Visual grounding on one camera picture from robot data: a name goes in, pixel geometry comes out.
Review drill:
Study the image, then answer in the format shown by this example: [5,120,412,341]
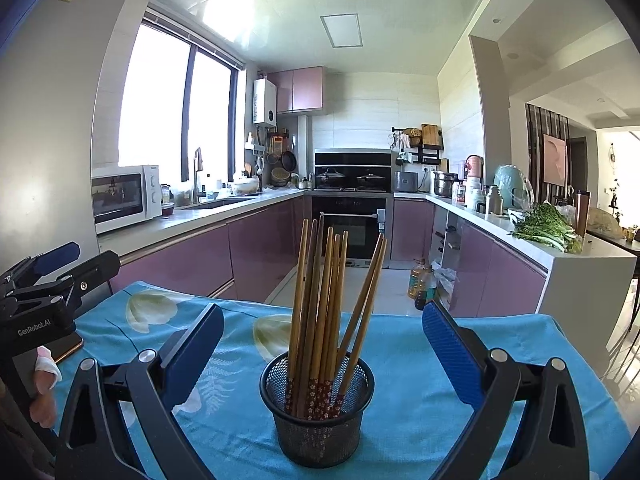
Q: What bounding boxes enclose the brown tumbler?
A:
[574,190,592,238]

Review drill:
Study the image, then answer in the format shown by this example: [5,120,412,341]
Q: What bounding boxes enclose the stainless steel stockpot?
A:
[433,170,460,197]

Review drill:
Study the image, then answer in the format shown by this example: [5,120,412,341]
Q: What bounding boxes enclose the bundle of wooden chopsticks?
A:
[284,215,388,421]

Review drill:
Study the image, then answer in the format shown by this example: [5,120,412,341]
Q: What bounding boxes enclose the mint green appliance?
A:
[493,163,534,209]

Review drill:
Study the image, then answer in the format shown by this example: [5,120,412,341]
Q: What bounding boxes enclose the cooking oil bottle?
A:
[408,258,438,311]

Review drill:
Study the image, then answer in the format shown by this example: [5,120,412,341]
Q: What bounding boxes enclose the white cooking pot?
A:
[231,177,262,197]

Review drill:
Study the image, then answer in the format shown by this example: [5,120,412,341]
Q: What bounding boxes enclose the black built-in oven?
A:
[311,195,390,261]

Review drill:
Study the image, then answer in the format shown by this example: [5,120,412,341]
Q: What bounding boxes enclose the white kitchen countertop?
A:
[95,187,640,318]

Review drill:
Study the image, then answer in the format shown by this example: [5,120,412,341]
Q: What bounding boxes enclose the smartphone with orange edge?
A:
[52,332,84,365]

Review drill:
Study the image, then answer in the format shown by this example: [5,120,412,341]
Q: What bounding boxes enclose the bunch of leafy greens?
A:
[509,201,583,253]

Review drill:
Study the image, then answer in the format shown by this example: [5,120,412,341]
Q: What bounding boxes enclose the blue floral tablecloth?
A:
[52,280,633,480]

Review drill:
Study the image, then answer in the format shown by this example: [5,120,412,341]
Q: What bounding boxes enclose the grey refrigerator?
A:
[0,0,146,281]

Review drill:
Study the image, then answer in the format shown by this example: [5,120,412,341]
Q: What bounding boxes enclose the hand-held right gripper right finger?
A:
[421,300,593,480]

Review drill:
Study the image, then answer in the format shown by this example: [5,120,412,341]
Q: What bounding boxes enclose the pink wall cabinet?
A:
[267,66,325,114]

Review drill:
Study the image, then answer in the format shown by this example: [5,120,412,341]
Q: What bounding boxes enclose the kitchen window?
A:
[116,7,246,183]

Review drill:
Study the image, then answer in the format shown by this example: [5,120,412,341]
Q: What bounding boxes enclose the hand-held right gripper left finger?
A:
[52,302,226,480]

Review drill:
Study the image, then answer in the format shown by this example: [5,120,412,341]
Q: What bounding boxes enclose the pink wall painting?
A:
[543,133,568,188]

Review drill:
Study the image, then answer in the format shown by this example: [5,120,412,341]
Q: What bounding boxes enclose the white plastic bag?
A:
[434,266,458,311]

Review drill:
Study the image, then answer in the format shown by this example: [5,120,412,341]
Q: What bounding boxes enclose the person's left hand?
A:
[31,346,63,430]

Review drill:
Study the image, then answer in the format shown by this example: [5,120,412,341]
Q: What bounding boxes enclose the black wall rack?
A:
[391,124,445,165]

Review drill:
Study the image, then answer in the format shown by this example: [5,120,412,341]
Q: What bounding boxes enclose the black integrated stove hood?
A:
[314,149,393,193]

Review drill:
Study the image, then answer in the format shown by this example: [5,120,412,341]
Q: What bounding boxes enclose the steel kitchen faucet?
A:
[193,147,206,205]

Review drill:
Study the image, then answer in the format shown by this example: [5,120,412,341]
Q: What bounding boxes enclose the pink base cabinet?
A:
[392,196,551,318]
[107,195,307,301]

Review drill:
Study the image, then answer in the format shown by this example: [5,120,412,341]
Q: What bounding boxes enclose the white canister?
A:
[465,176,486,209]

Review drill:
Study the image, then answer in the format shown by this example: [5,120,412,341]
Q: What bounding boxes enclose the white wall water heater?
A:
[252,80,277,126]

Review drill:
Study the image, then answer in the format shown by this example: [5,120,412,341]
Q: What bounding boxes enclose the black mesh utensil holder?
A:
[259,351,376,469]

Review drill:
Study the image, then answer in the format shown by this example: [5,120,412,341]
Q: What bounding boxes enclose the kitchen sink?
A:
[180,197,256,210]

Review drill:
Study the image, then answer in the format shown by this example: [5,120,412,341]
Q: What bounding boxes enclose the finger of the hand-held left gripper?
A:
[0,241,82,296]
[7,251,122,319]

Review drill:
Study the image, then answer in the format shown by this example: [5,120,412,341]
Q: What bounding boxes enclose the white microwave oven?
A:
[91,164,162,235]

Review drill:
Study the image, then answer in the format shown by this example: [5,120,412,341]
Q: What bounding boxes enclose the ceiling light panel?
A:
[320,13,363,49]

